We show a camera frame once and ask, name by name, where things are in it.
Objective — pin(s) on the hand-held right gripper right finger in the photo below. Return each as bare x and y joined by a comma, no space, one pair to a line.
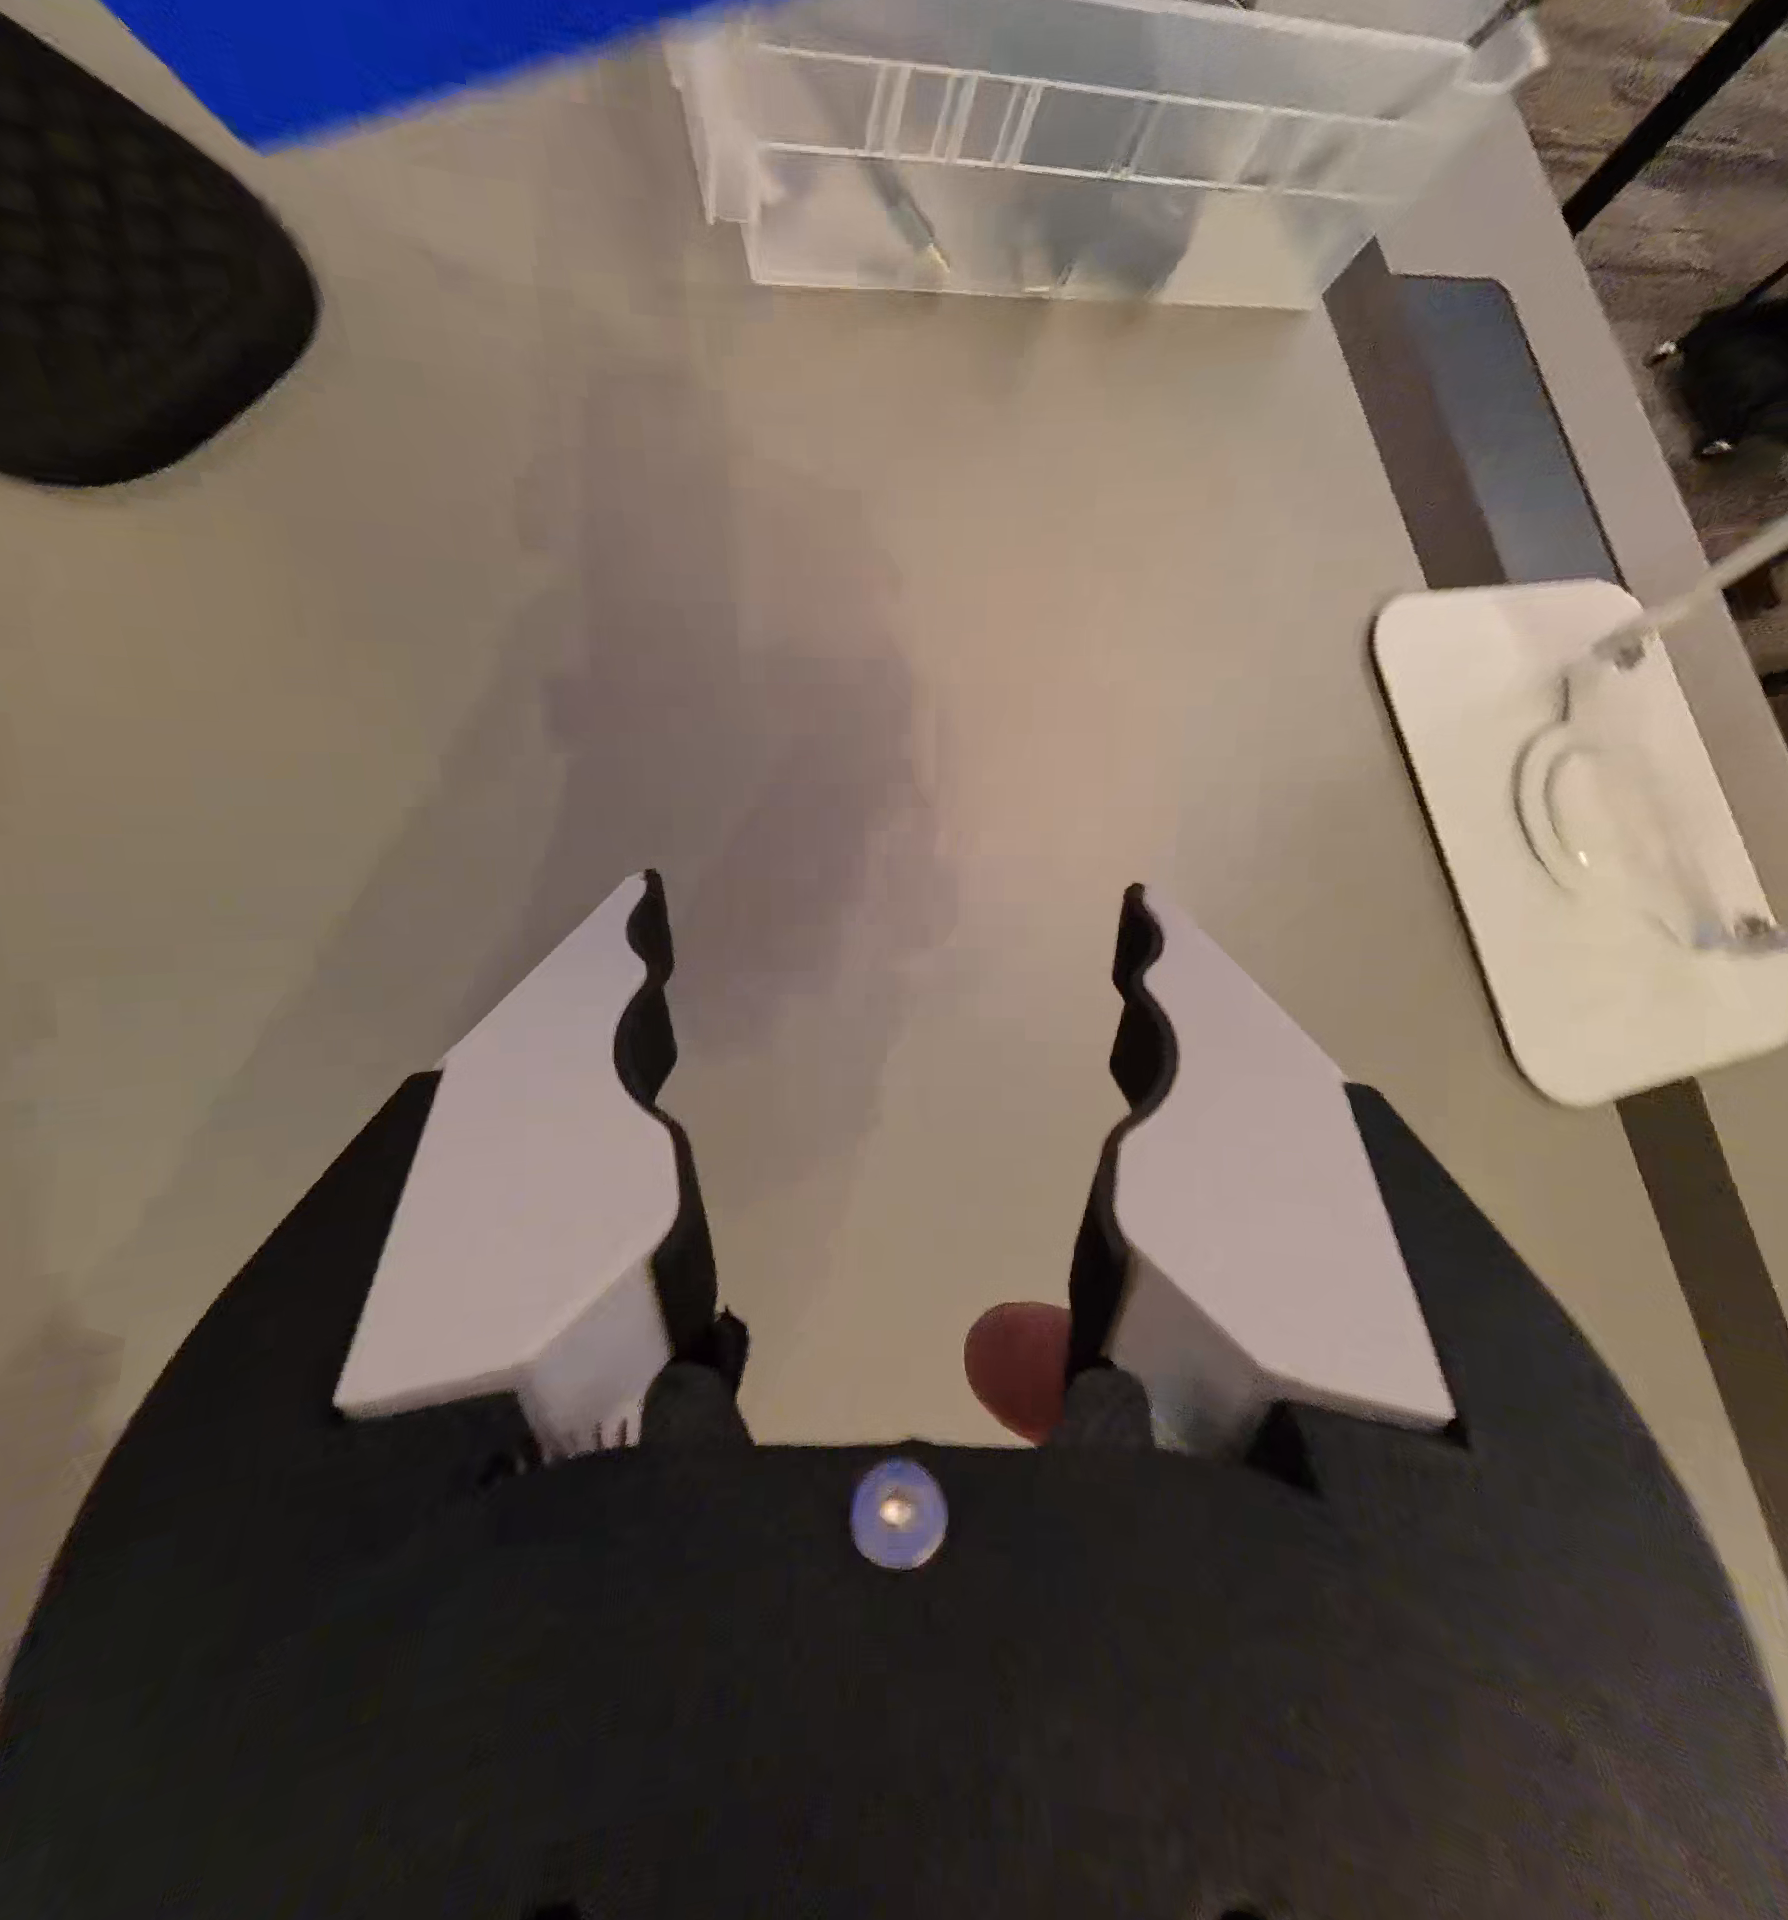
1269,1200

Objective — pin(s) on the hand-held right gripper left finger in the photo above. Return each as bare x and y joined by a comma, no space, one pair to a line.
535,1170

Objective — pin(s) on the clear plastic bin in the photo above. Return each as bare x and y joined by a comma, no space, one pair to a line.
1060,225

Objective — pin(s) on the person's right hand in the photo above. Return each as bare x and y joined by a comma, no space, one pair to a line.
1018,1373

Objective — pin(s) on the black mesh pad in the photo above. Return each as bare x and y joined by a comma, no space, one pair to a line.
86,255

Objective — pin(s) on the blue plastic bin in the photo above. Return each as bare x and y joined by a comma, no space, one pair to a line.
385,74

